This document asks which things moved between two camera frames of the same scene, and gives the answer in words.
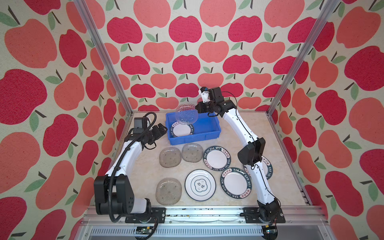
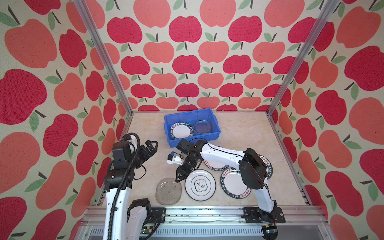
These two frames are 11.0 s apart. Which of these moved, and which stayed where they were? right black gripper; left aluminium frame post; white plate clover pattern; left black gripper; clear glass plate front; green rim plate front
Moved: right black gripper; left black gripper
Stayed: green rim plate front; left aluminium frame post; white plate clover pattern; clear glass plate front
